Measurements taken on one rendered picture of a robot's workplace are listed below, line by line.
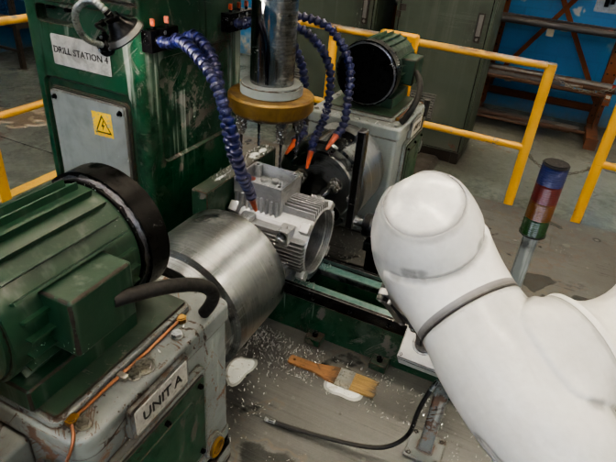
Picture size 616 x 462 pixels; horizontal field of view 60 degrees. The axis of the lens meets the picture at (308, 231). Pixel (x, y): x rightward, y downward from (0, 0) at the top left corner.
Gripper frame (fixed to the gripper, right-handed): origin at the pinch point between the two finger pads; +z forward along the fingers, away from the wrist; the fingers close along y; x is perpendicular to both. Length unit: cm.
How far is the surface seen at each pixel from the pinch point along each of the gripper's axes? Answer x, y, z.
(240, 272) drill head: 1.3, 31.9, -0.4
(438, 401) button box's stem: 6.4, -4.9, 18.1
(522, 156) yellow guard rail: -172, -4, 202
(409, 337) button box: -0.2, 2.5, 8.0
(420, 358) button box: 2.5, -0.3, 8.0
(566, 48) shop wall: -405, -10, 348
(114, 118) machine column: -19, 71, -4
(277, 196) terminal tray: -21.2, 39.8, 15.6
